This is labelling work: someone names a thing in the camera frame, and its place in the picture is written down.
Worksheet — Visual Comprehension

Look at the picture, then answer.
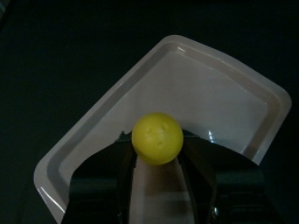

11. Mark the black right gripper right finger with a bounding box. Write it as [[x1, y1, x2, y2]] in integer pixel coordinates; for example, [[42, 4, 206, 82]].
[[177, 129, 290, 224]]

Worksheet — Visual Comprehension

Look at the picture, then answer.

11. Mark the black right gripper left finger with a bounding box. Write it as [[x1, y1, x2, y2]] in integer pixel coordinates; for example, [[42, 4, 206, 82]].
[[61, 130, 138, 224]]

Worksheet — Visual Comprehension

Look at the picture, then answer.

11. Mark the yellow toy can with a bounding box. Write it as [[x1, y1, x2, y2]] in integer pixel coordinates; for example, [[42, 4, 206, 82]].
[[131, 112, 185, 166]]

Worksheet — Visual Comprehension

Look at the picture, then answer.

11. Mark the pink rectangular plastic plate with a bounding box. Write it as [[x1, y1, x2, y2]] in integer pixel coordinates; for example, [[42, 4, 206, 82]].
[[33, 34, 294, 224]]

